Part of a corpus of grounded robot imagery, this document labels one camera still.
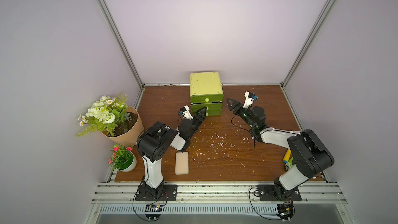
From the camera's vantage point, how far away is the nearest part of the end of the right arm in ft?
2.25

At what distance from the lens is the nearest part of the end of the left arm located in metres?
0.73

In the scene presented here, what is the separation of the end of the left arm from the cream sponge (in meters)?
0.14

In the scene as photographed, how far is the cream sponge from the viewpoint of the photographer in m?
0.81

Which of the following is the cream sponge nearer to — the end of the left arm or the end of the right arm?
the end of the left arm

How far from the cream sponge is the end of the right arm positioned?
372 mm
